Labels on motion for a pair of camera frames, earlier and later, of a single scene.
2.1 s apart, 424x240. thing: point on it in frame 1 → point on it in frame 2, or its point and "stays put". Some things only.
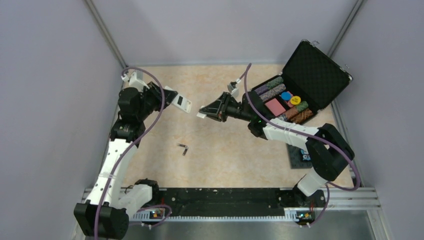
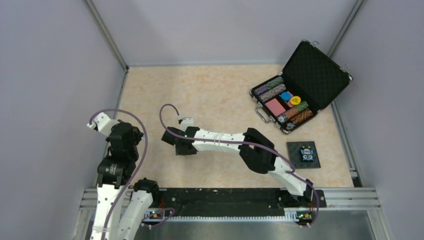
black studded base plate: [296, 158] stays put
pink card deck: [276, 108] stays put
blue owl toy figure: [305, 157] stays put
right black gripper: [218, 110] → [180, 152]
